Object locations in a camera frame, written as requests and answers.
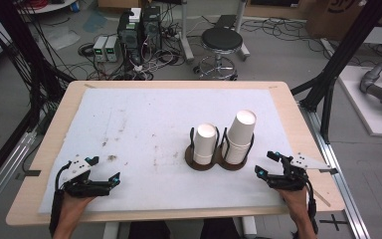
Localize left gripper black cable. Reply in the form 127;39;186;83
48;160;73;237

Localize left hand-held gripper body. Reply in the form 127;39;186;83
60;154;112;199

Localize short white paper cup stack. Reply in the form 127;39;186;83
192;122;218;166

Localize cardboard box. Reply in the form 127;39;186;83
304;0;367;42

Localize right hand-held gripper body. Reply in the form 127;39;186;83
264;152;332;192

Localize black tape cross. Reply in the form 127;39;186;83
319;213;349;232

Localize white stand leg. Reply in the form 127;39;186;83
233;0;251;62
178;0;195;64

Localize thin wooden stick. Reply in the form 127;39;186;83
311;188;332;208

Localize black frame post with cables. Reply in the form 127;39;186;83
0;0;76;111

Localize white floor board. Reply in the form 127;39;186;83
337;65;382;137

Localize person's right leg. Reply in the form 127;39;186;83
200;217;244;239

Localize white table leg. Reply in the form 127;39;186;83
241;216;258;238
102;221;121;239

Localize white foam mat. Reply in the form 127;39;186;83
38;88;311;215

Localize person's left hand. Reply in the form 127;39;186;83
61;191;96;219

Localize person's right hand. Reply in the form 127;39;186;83
276;188;309;219

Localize grey bench power supply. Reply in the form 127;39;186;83
93;35;108;63
104;35;122;63

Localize tall white paper cup stack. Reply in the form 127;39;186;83
222;110;258;165

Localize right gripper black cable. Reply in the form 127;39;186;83
303;177;319;235

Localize coiled black cable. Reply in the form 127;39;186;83
77;42;96;58

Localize person's left leg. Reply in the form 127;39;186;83
127;220;172;239

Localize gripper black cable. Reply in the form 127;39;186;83
48;160;73;237
303;177;319;235

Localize black computer tower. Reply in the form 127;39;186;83
141;5;163;51
116;12;142;52

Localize flat black case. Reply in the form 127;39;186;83
213;14;239;31

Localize person's leg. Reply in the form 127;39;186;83
127;220;172;239
200;217;244;239

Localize black round stool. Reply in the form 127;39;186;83
193;27;245;82

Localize aluminium floor rail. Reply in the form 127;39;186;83
298;103;372;239
0;130;38;223

